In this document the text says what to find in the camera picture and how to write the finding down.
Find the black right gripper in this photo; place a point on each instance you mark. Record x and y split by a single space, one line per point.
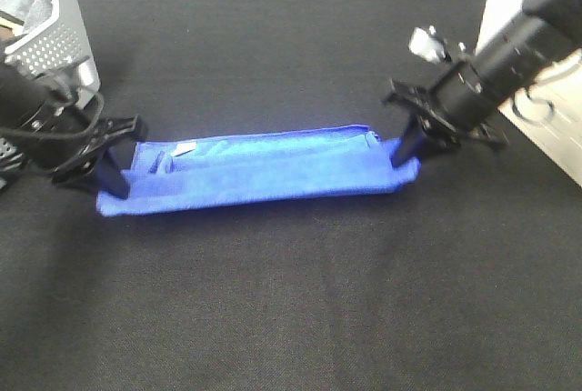
427 132

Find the yellow cloth in basket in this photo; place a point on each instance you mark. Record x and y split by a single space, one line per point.
13 25

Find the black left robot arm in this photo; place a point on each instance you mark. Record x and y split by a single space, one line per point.
56 126

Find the blue microfibre towel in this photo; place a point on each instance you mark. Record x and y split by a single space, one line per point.
231 170

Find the grey folded cloth in basket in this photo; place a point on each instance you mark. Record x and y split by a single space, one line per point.
31 13

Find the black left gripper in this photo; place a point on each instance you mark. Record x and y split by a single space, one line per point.
95 168

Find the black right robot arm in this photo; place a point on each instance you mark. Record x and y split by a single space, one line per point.
455 108

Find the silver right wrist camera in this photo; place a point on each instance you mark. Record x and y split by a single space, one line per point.
426 43

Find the grey perforated laundry basket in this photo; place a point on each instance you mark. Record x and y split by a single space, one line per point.
55 42

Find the white plastic storage box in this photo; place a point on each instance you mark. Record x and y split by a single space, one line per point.
550 113

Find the brown cloth in basket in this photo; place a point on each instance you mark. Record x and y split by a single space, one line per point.
7 37

